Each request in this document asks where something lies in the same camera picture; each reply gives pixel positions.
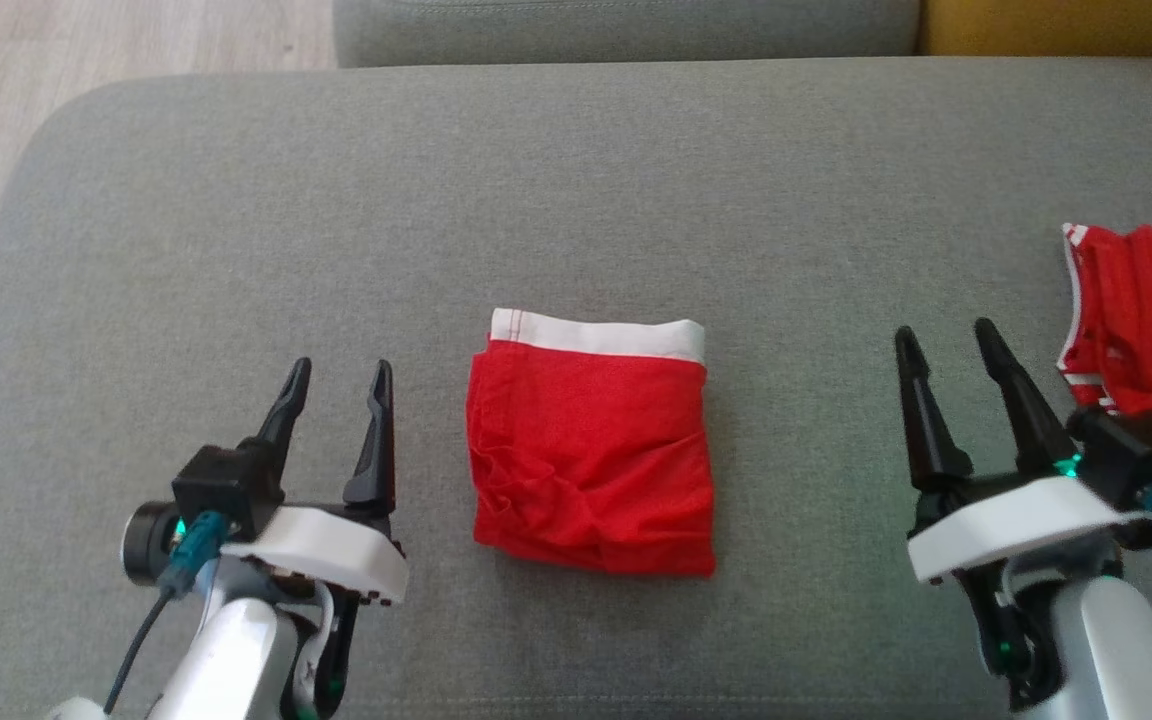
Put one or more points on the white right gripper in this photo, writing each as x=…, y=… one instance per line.
x=1016, y=525

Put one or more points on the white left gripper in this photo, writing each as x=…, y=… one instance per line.
x=326, y=555

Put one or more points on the red basketball jersey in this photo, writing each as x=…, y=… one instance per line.
x=1146, y=320

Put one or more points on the red shorts white waistband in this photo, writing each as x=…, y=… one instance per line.
x=591, y=450

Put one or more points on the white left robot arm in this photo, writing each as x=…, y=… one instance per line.
x=236, y=660

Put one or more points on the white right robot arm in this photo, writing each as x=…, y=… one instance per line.
x=1106, y=640

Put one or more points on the grey sofa chaise cushion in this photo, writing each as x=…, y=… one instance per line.
x=576, y=200

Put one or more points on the yellow sofa backrest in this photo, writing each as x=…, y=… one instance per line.
x=1066, y=25

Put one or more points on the grey back cushion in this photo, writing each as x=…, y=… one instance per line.
x=626, y=30

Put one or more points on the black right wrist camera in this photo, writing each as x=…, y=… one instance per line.
x=1131, y=455

